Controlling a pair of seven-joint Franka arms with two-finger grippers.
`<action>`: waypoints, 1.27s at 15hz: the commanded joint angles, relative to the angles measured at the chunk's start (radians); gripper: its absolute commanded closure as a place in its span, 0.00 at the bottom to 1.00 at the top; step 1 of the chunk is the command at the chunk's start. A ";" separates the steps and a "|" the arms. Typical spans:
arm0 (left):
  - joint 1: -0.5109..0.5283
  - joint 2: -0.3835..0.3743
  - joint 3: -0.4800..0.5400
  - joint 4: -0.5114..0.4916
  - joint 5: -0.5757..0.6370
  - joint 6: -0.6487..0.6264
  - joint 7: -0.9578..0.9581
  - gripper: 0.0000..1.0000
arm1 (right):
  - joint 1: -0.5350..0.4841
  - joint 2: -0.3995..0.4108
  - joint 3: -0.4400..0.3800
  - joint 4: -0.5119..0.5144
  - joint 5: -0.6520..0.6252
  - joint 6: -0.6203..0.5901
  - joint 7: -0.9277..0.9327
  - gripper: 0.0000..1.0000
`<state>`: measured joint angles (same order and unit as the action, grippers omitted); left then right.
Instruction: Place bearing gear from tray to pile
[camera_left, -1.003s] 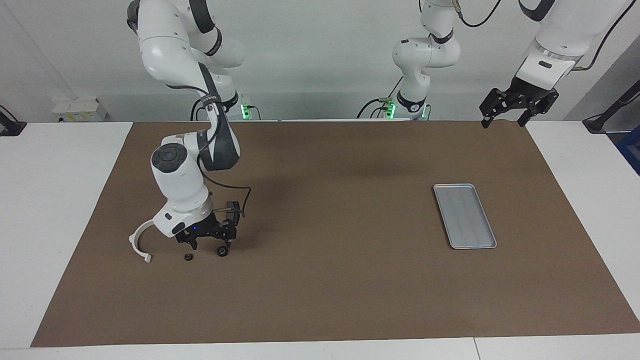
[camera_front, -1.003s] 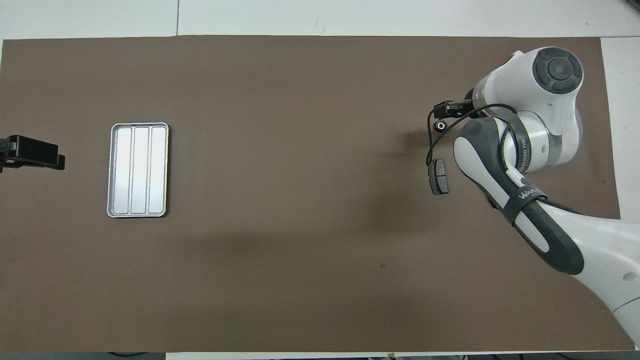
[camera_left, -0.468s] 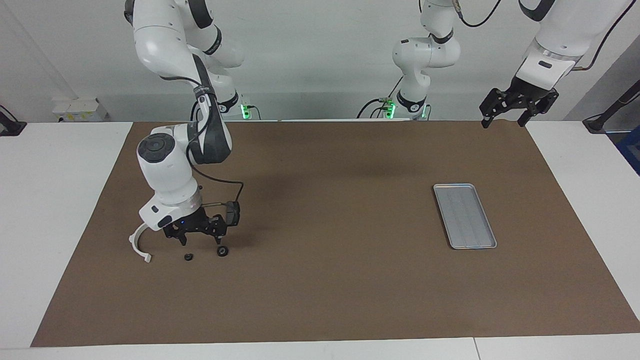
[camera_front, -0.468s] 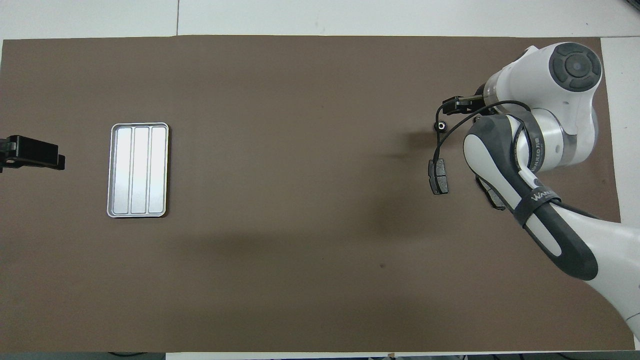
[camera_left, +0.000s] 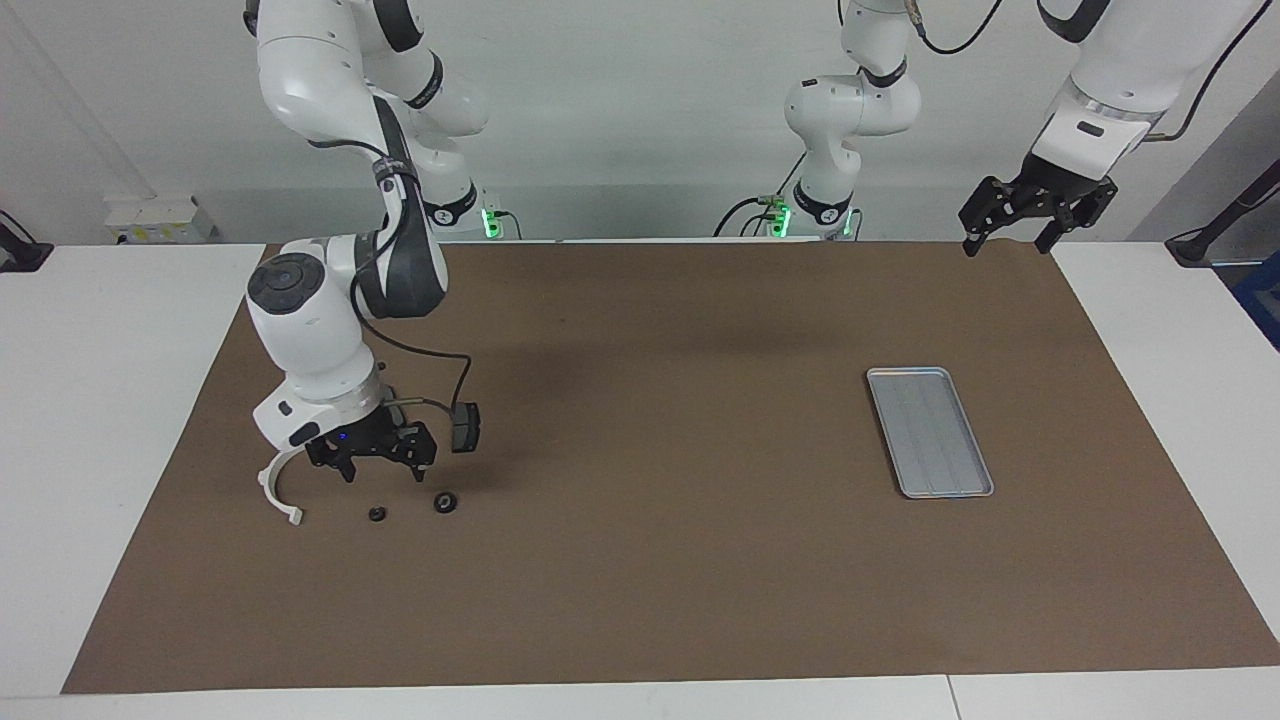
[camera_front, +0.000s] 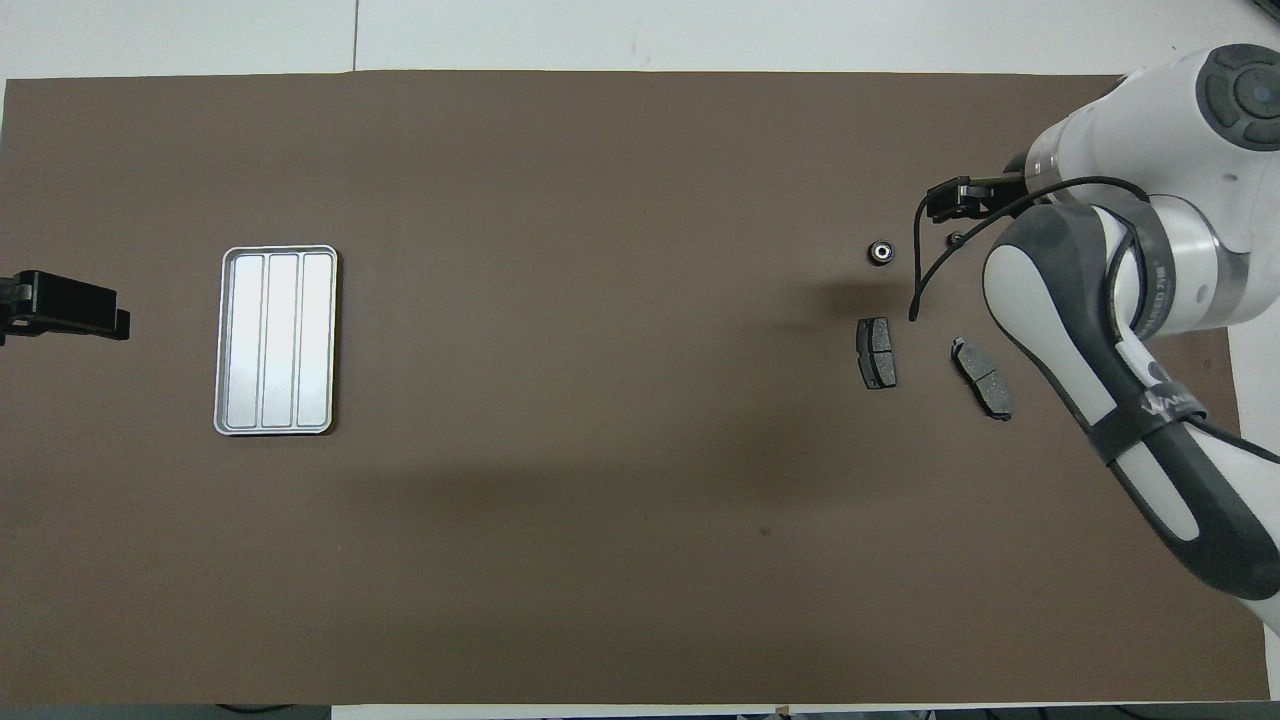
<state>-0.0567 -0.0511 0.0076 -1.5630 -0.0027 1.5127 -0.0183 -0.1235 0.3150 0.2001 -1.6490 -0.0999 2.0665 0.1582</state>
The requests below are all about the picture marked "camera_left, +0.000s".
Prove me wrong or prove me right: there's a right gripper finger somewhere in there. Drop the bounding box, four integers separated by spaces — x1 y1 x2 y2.
394 423 439 485
304 438 360 485

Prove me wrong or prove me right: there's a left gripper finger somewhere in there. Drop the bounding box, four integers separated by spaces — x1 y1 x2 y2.
957 176 1023 259
1034 178 1120 255

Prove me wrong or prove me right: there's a silver metal tray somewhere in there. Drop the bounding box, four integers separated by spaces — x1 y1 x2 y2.
866 366 996 500

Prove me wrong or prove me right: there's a black angled stand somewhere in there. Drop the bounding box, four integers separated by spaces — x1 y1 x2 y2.
1164 158 1280 270

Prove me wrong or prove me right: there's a blue crate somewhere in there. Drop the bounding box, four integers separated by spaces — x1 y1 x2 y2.
1231 250 1280 352

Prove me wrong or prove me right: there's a brown table mat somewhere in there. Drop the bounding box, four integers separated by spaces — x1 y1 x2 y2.
62 240 1280 695

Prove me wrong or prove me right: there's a white box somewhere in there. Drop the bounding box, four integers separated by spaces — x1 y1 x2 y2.
104 194 217 245

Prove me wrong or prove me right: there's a white semicircular plastic bracket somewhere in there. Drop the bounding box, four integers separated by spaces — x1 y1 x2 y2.
256 448 307 528

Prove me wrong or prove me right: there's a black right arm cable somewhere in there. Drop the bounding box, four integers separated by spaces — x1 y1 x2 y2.
345 140 474 412

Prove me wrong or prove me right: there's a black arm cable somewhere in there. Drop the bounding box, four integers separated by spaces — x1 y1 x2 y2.
345 140 474 412
904 0 1266 143

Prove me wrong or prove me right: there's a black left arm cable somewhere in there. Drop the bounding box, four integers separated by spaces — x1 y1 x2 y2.
904 0 1266 143

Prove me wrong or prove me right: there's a black base cable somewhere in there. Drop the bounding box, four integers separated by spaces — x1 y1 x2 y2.
712 194 792 239

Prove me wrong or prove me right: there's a small black clamp mount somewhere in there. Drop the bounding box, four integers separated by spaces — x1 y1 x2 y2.
0 209 54 274

